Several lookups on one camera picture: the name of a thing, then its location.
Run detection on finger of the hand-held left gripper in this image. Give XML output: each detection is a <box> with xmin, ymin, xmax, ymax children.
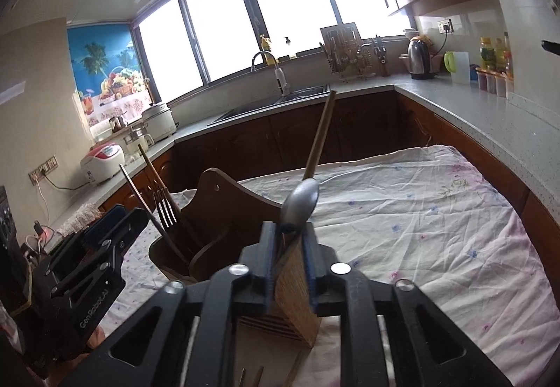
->
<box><xmin>101</xmin><ymin>209</ymin><xmax>150</xmax><ymax>267</ymax></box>
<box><xmin>82</xmin><ymin>205</ymin><xmax>128</xmax><ymax>248</ymax></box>

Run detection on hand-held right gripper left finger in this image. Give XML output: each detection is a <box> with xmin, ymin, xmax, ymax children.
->
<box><xmin>59</xmin><ymin>221</ymin><xmax>278</xmax><ymax>387</ymax></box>

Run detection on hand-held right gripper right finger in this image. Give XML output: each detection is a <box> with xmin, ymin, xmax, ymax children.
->
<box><xmin>300</xmin><ymin>221</ymin><xmax>512</xmax><ymax>387</ymax></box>

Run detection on large metal fork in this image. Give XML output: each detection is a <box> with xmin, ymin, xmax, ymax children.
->
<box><xmin>152</xmin><ymin>188</ymin><xmax>180</xmax><ymax>231</ymax></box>

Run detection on metal spoon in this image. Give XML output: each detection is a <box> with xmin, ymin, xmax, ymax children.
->
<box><xmin>280</xmin><ymin>178</ymin><xmax>320</xmax><ymax>239</ymax></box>

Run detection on wooden utensil holder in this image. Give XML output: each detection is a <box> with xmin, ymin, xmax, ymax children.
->
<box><xmin>148</xmin><ymin>167</ymin><xmax>325</xmax><ymax>349</ymax></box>

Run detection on person's left hand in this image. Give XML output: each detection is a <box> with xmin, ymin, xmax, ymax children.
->
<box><xmin>85</xmin><ymin>323</ymin><xmax>106</xmax><ymax>351</ymax></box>

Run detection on fringed cloth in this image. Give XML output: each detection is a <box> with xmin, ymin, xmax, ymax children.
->
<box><xmin>56</xmin><ymin>202</ymin><xmax>104</xmax><ymax>235</ymax></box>

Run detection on white and red rice cooker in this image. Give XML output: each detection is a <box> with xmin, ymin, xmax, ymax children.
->
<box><xmin>79</xmin><ymin>141</ymin><xmax>126</xmax><ymax>186</ymax></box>

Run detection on small white kitchen appliance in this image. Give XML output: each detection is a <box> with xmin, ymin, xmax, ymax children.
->
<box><xmin>123</xmin><ymin>126</ymin><xmax>155</xmax><ymax>152</ymax></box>

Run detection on wooden base cabinets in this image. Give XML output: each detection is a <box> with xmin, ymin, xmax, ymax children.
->
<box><xmin>98</xmin><ymin>90</ymin><xmax>560</xmax><ymax>265</ymax></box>

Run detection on white floral tablecloth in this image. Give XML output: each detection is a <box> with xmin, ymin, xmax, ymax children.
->
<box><xmin>104</xmin><ymin>145</ymin><xmax>550</xmax><ymax>387</ymax></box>

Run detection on kitchen sink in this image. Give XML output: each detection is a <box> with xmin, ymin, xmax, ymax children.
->
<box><xmin>207</xmin><ymin>84</ymin><xmax>331</xmax><ymax>128</ymax></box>

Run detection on kitchen faucet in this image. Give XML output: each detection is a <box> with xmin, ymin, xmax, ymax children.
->
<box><xmin>250</xmin><ymin>50</ymin><xmax>291</xmax><ymax>100</ymax></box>

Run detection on dish rack with cutting board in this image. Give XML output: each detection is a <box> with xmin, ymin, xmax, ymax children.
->
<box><xmin>319</xmin><ymin>21</ymin><xmax>378</xmax><ymax>82</ymax></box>

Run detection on scissors holder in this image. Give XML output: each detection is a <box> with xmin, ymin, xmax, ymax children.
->
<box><xmin>372</xmin><ymin>36</ymin><xmax>391</xmax><ymax>77</ymax></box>

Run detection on steel electric kettle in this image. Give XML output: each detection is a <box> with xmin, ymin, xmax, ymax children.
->
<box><xmin>399</xmin><ymin>35</ymin><xmax>439</xmax><ymax>80</ymax></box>

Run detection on window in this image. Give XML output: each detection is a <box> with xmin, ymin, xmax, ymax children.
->
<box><xmin>130</xmin><ymin>0</ymin><xmax>417</xmax><ymax>108</ymax></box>

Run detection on green and white pitcher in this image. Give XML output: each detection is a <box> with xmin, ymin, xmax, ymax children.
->
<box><xmin>443</xmin><ymin>50</ymin><xmax>472</xmax><ymax>84</ymax></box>

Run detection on row of spice jars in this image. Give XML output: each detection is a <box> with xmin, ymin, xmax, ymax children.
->
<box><xmin>475</xmin><ymin>67</ymin><xmax>512</xmax><ymax>98</ymax></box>

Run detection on yellow oil bottle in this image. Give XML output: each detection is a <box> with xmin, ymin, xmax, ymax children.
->
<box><xmin>478</xmin><ymin>36</ymin><xmax>496</xmax><ymax>72</ymax></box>

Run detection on power cable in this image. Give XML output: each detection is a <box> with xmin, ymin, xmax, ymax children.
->
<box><xmin>37</xmin><ymin>174</ymin><xmax>90</xmax><ymax>192</ymax></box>

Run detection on charger with cables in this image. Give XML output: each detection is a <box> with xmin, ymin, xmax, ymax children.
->
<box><xmin>24</xmin><ymin>221</ymin><xmax>57</xmax><ymax>256</ymax></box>

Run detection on wall socket strip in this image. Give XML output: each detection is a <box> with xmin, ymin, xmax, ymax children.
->
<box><xmin>28</xmin><ymin>155</ymin><xmax>59</xmax><ymax>185</ymax></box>

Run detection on tropical fruit wall poster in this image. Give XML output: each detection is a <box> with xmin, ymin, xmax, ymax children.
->
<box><xmin>66</xmin><ymin>23</ymin><xmax>155</xmax><ymax>128</ymax></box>

